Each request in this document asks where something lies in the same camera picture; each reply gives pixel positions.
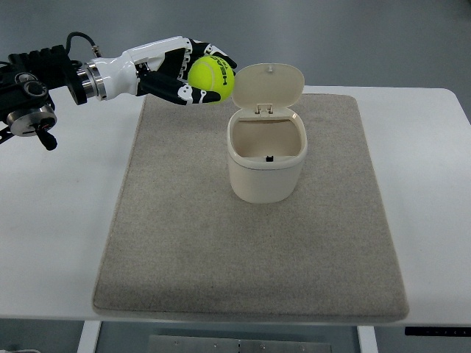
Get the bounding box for metal base plate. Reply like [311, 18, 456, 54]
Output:
[147, 335, 332, 353]

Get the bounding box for white table leg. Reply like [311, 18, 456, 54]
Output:
[77, 321, 102, 353]
[357, 326, 378, 353]

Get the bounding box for black table control panel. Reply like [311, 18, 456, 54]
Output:
[404, 327, 471, 338]

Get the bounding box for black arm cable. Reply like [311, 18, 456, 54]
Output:
[65, 32, 103, 58]

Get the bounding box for yellow tennis ball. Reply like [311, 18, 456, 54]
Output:
[188, 55, 235, 101]

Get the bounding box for beige bin with lid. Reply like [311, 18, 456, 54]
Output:
[227, 63, 308, 204]

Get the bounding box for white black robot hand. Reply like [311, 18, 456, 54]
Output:
[88, 36, 237, 105]

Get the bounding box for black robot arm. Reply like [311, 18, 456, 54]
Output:
[1, 43, 107, 151]

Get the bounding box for grey felt mat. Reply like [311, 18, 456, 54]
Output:
[92, 94, 408, 322]

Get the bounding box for white table leg left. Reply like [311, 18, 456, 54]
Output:
[77, 321, 102, 353]

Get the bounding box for white table leg right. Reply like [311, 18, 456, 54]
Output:
[357, 326, 378, 353]

